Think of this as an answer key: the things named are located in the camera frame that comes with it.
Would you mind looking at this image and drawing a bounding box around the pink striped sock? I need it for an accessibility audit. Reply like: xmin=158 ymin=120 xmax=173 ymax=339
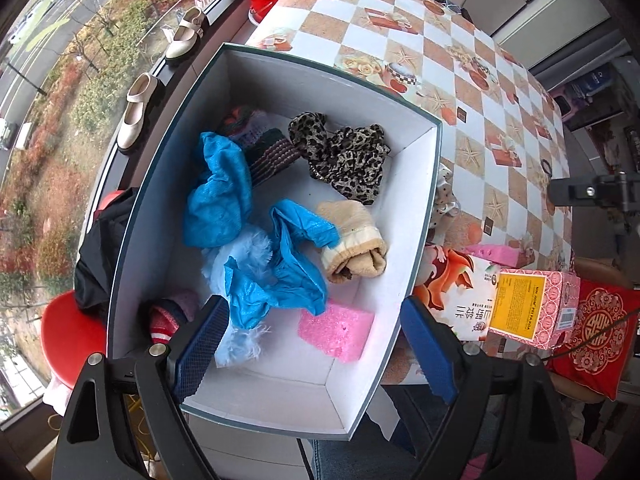
xmin=138 ymin=290 xmax=201 ymax=344

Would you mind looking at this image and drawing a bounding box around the pink foam block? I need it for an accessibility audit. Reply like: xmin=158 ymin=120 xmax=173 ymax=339
xmin=463 ymin=244 xmax=536 ymax=269
xmin=297 ymin=300 xmax=374 ymax=363

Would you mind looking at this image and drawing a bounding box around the light blue fluffy cloth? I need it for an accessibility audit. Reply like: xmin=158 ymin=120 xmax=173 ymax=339
xmin=202 ymin=224 xmax=272 ymax=368

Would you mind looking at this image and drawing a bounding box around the tan beige sock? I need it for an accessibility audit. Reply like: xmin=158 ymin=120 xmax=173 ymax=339
xmin=317 ymin=200 xmax=387 ymax=284

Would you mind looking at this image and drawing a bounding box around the leopard print scrunchie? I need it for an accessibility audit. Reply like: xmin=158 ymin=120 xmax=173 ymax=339
xmin=288 ymin=112 xmax=390 ymax=206

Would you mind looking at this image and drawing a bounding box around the dark knitted sock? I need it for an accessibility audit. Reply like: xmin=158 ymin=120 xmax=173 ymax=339
xmin=218 ymin=105 xmax=300 ymax=186

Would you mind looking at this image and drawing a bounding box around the white polka dot scrunchie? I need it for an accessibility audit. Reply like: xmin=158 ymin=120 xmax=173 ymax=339
xmin=427 ymin=162 xmax=460 ymax=245

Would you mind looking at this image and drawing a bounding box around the white fruit carton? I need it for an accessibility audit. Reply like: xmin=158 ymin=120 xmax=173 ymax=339
xmin=413 ymin=244 xmax=501 ymax=341

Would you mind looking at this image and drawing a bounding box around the grey white storage box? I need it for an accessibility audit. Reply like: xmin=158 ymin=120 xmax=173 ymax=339
xmin=105 ymin=42 xmax=444 ymax=442

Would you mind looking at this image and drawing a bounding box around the red patterned carton box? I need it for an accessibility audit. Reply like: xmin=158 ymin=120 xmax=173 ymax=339
xmin=489 ymin=269 xmax=580 ymax=350

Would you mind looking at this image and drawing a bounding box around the red plastic stool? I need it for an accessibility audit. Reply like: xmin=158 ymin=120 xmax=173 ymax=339
xmin=40 ymin=188 xmax=126 ymax=391

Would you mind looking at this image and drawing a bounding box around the checkered patterned tablecloth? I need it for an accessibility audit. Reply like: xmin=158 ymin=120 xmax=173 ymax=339
xmin=244 ymin=0 xmax=576 ymax=386

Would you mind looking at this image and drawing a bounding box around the black garment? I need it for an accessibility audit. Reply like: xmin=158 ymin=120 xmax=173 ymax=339
xmin=74 ymin=188 xmax=138 ymax=324

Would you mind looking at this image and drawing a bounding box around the red embroidered cushion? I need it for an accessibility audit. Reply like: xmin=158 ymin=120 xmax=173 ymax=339
xmin=546 ymin=280 xmax=639 ymax=401

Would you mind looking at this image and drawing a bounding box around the beige shoe near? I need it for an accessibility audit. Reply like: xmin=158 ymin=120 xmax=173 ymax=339
xmin=116 ymin=73 xmax=158 ymax=152

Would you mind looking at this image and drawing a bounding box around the beige shoe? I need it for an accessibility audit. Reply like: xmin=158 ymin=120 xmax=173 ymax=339
xmin=165 ymin=6 xmax=209 ymax=64
xmin=116 ymin=73 xmax=158 ymax=152

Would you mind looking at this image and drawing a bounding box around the dark plaid cloth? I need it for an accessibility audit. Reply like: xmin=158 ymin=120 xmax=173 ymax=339
xmin=432 ymin=0 xmax=463 ymax=14

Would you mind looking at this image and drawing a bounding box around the beige shoe far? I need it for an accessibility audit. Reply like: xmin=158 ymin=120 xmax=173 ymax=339
xmin=165 ymin=6 xmax=209 ymax=64

